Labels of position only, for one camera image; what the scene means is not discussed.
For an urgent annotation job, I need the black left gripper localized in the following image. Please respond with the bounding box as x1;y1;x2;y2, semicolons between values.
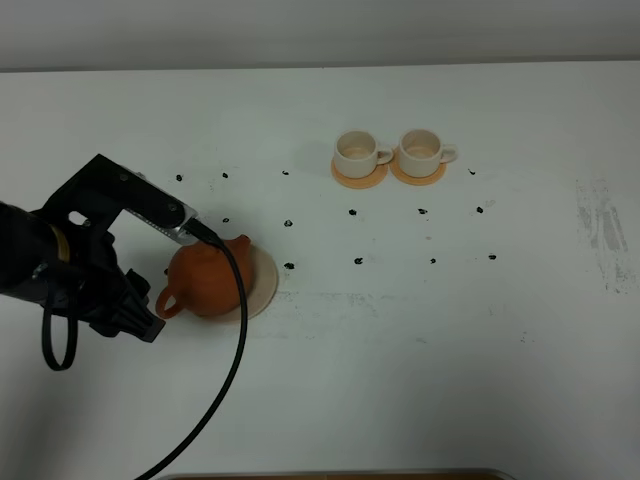
29;208;165;343

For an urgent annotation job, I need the brown clay teapot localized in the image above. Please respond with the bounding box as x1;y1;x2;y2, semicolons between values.
155;242;240;319

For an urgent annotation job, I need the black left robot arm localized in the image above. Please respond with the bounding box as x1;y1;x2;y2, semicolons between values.
1;203;165;343

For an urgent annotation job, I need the beige round teapot coaster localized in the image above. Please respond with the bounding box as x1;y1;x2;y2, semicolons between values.
202;237;279;322

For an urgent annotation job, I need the left white teacup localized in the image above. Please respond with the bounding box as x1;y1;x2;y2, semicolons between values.
332;130;394;179

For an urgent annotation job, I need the white teacup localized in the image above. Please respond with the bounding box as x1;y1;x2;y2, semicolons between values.
398;129;459;177
332;130;394;179

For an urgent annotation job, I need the left orange cup coaster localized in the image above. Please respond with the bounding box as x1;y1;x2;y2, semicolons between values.
331;161;388;190

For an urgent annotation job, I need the orange cup coaster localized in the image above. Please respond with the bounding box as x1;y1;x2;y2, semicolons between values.
331;161;388;190
389;147;447;186

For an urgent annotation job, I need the right orange cup coaster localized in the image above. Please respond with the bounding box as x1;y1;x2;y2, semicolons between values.
389;147;447;186

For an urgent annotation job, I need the right white teacup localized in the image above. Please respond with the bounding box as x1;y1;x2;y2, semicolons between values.
398;129;459;177

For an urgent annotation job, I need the black left camera cable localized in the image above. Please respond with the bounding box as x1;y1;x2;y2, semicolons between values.
40;222;250;480

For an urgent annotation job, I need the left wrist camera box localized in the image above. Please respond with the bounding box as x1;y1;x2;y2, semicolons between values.
41;154;198;246

